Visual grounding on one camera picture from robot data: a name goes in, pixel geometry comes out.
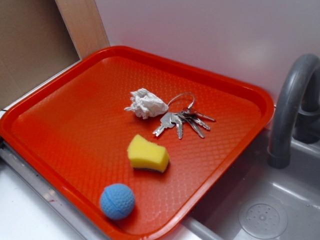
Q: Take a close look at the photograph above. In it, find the yellow sponge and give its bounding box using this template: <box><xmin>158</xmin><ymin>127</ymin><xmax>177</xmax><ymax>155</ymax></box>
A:
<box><xmin>127</xmin><ymin>134</ymin><xmax>170</xmax><ymax>173</ymax></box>

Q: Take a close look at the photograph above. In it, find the silver key leftmost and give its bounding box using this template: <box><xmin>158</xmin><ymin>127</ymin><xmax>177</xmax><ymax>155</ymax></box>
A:
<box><xmin>152</xmin><ymin>112</ymin><xmax>175</xmax><ymax>137</ymax></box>

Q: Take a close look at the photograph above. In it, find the silver key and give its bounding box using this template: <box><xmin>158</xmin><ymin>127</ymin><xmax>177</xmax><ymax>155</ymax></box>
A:
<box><xmin>183</xmin><ymin>112</ymin><xmax>211</xmax><ymax>131</ymax></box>
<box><xmin>170</xmin><ymin>113</ymin><xmax>183</xmax><ymax>140</ymax></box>
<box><xmin>152</xmin><ymin>112</ymin><xmax>175</xmax><ymax>137</ymax></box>
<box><xmin>183</xmin><ymin>107</ymin><xmax>216</xmax><ymax>122</ymax></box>
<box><xmin>178</xmin><ymin>112</ymin><xmax>205</xmax><ymax>139</ymax></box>

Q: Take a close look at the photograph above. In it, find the crumpled white paper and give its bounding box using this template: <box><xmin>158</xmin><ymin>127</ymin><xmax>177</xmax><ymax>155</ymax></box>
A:
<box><xmin>124</xmin><ymin>88</ymin><xmax>169</xmax><ymax>120</ymax></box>

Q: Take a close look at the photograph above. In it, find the silver key rightmost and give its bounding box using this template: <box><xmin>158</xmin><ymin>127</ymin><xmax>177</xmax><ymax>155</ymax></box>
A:
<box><xmin>183</xmin><ymin>107</ymin><xmax>216</xmax><ymax>122</ymax></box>

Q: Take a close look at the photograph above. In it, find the orange plastic tray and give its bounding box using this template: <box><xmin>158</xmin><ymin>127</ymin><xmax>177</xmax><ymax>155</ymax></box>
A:
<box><xmin>0</xmin><ymin>46</ymin><xmax>274</xmax><ymax>240</ymax></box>

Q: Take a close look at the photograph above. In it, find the blue dimpled ball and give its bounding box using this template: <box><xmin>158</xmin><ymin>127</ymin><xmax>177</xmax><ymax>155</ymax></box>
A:
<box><xmin>100</xmin><ymin>183</ymin><xmax>136</xmax><ymax>220</ymax></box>

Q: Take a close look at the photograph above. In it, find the grey plastic sink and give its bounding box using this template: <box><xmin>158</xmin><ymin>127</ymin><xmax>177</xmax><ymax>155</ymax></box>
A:
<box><xmin>183</xmin><ymin>130</ymin><xmax>320</xmax><ymax>240</ymax></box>

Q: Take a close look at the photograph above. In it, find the grey plastic faucet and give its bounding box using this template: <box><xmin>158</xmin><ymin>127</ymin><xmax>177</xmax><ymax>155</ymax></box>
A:
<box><xmin>267</xmin><ymin>53</ymin><xmax>320</xmax><ymax>169</ymax></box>

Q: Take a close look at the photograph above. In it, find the sink drain cover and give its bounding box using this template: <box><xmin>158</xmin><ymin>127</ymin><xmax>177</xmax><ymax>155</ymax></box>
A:
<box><xmin>238</xmin><ymin>198</ymin><xmax>288</xmax><ymax>240</ymax></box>

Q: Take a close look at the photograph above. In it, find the brown cardboard panel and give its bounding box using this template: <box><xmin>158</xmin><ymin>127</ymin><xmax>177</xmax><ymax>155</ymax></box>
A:
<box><xmin>0</xmin><ymin>0</ymin><xmax>79</xmax><ymax>109</ymax></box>

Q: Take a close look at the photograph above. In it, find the wire key ring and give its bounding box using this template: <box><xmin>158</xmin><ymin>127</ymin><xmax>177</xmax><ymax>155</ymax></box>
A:
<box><xmin>166</xmin><ymin>92</ymin><xmax>196</xmax><ymax>110</ymax></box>

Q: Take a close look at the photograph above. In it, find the wooden post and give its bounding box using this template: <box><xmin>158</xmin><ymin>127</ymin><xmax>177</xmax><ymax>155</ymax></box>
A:
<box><xmin>55</xmin><ymin>0</ymin><xmax>110</xmax><ymax>60</ymax></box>

